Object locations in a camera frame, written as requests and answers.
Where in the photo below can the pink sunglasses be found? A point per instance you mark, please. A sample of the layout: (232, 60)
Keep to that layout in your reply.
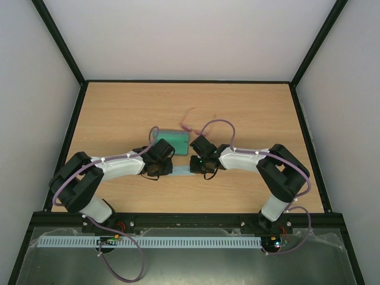
(191, 121)

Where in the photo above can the black frame corner post left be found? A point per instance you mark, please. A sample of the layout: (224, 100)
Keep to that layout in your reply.
(52, 28)

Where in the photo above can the blue cleaning cloth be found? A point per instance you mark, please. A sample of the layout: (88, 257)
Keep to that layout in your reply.
(181, 171)

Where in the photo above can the black frame corner post right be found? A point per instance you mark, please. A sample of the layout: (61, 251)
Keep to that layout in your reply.
(322, 34)

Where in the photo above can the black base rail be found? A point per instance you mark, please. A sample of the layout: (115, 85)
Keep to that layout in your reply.
(246, 223)

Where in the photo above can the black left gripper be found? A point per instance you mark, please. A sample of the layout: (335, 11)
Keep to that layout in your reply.
(168, 169)

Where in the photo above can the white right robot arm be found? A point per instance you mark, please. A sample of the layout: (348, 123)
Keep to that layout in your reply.
(285, 176)

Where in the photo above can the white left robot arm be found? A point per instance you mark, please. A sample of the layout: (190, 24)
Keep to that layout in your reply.
(74, 186)

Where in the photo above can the black frame corner post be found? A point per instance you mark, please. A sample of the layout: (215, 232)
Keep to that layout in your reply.
(322, 34)
(52, 28)

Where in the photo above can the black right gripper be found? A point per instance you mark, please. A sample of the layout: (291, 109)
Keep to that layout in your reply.
(194, 165)

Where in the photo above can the grey-blue glasses case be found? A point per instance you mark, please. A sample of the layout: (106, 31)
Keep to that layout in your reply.
(179, 140)

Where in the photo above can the light blue cable duct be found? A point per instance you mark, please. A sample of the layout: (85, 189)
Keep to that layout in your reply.
(150, 242)

